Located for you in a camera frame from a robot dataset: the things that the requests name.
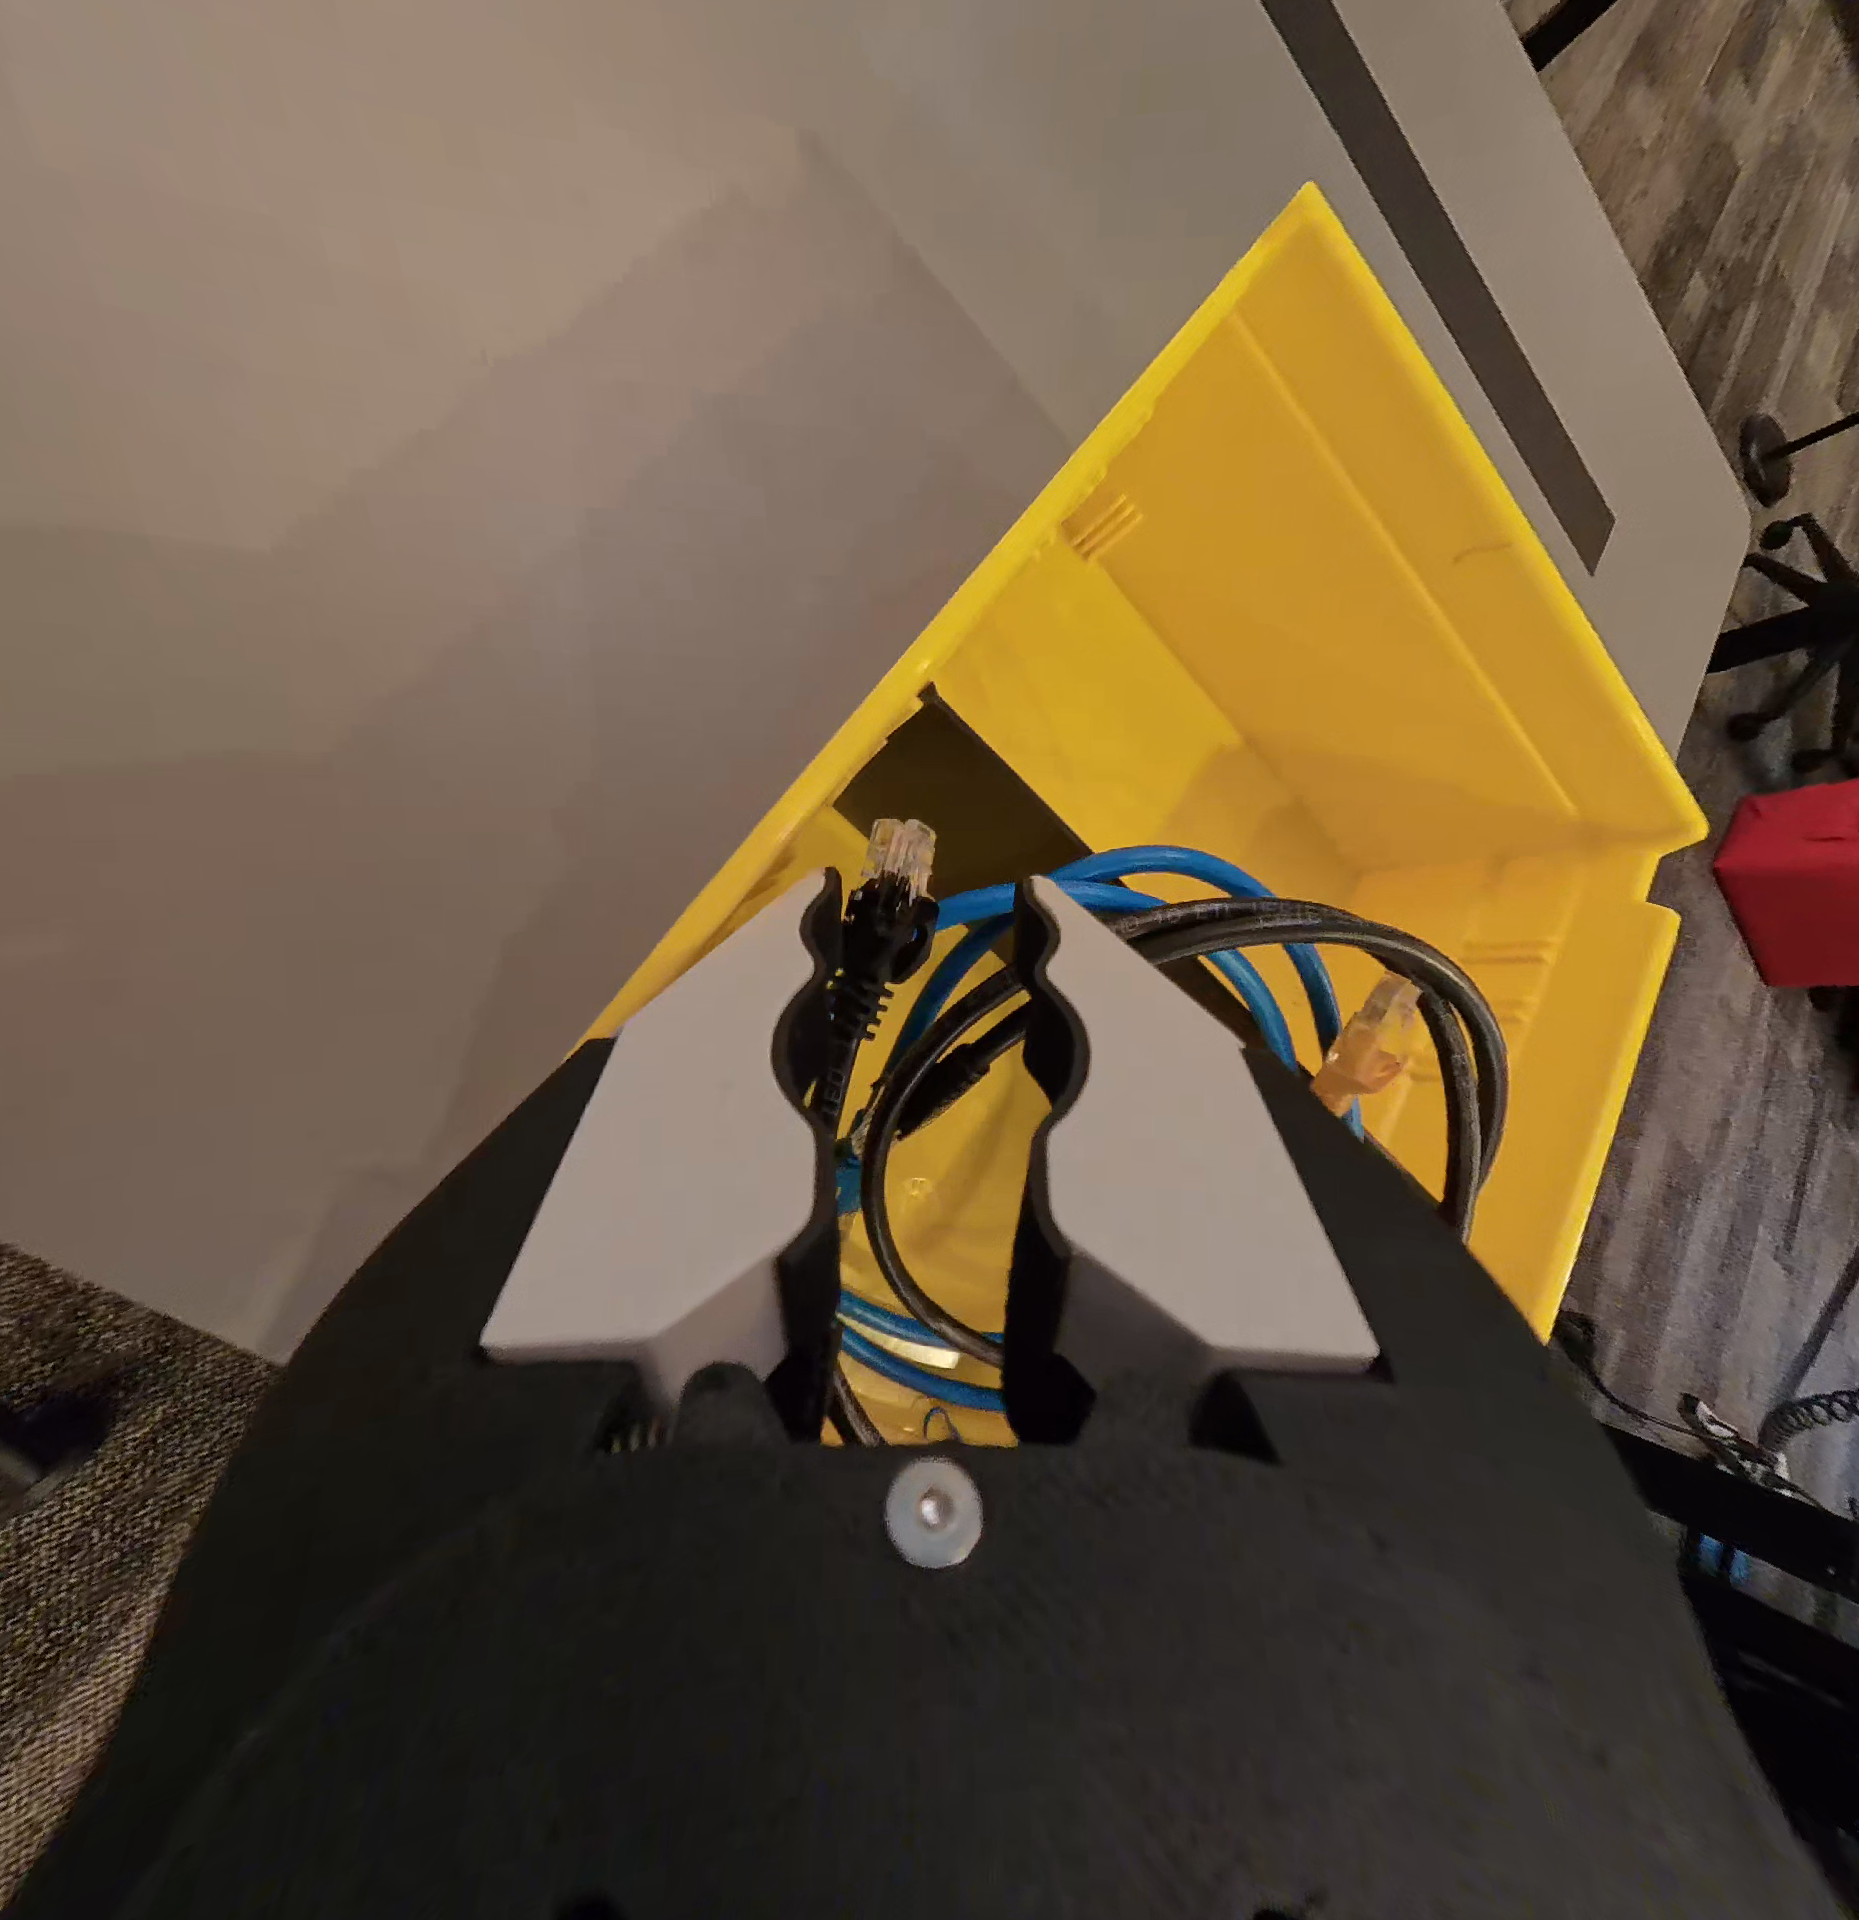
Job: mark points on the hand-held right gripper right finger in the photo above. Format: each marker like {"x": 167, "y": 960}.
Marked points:
{"x": 1198, "y": 1218}

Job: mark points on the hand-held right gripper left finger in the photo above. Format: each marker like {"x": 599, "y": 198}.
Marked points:
{"x": 660, "y": 1200}

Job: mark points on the yellow plastic bin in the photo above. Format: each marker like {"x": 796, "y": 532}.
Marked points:
{"x": 1321, "y": 599}

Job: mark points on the black office chair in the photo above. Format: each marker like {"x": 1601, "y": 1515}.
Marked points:
{"x": 1837, "y": 599}

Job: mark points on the black pole stand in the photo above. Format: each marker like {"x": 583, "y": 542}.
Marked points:
{"x": 1764, "y": 456}

